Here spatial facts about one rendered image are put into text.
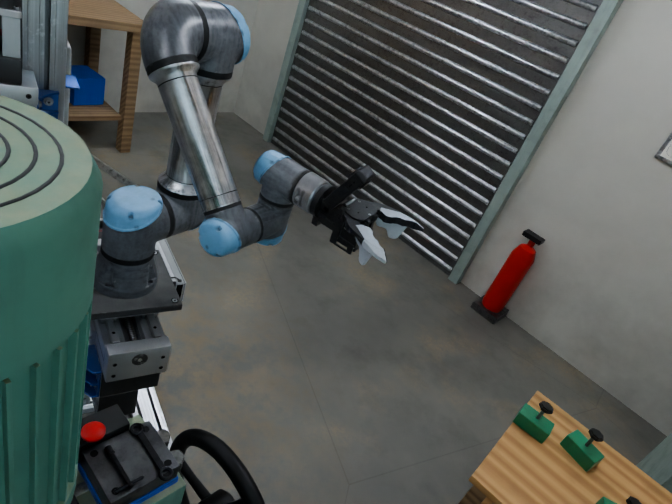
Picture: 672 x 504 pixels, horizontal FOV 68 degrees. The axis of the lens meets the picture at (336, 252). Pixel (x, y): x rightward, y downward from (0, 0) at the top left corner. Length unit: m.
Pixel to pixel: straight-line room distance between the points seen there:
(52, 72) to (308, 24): 3.18
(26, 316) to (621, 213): 2.99
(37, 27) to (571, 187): 2.69
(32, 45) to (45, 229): 0.92
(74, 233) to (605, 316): 3.12
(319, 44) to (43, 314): 3.89
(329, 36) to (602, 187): 2.19
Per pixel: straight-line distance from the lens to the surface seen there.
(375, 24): 3.77
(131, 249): 1.19
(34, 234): 0.26
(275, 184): 1.01
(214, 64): 1.10
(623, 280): 3.18
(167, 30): 1.00
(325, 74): 4.03
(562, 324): 3.35
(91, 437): 0.76
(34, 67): 1.18
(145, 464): 0.77
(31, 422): 0.36
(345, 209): 0.94
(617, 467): 2.03
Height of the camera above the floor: 1.65
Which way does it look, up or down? 31 degrees down
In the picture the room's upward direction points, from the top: 22 degrees clockwise
